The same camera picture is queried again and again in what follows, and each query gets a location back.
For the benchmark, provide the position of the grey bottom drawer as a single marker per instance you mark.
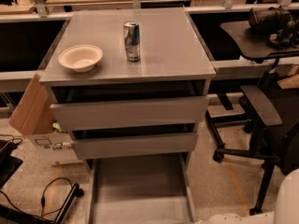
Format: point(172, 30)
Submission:
point(150, 189)

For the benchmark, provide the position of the grey drawer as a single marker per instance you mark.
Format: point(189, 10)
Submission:
point(150, 189)
point(134, 145)
point(136, 113)

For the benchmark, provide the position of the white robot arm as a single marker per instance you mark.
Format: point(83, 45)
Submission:
point(286, 209)

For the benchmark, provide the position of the grey drawer cabinet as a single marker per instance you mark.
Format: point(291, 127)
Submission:
point(172, 64)

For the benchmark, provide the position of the grey middle drawer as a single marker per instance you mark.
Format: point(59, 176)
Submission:
point(134, 145)

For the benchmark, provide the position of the grey top drawer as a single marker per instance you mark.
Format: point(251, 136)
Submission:
point(136, 113)

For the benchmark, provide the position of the silver blue drink can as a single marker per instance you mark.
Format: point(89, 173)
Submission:
point(131, 40)

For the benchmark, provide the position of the white paper bowl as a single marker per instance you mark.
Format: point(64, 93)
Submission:
point(81, 58)

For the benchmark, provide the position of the open cardboard box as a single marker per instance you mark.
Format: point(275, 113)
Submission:
point(33, 119)

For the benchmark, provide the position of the black side table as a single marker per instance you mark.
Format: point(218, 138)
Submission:
point(253, 45)

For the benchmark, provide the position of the black office chair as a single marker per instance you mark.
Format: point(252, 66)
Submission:
point(274, 112)

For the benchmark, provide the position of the black headset device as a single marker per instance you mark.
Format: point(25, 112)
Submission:
point(268, 21)

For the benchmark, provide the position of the black controller on table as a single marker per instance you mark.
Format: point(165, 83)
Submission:
point(287, 37)

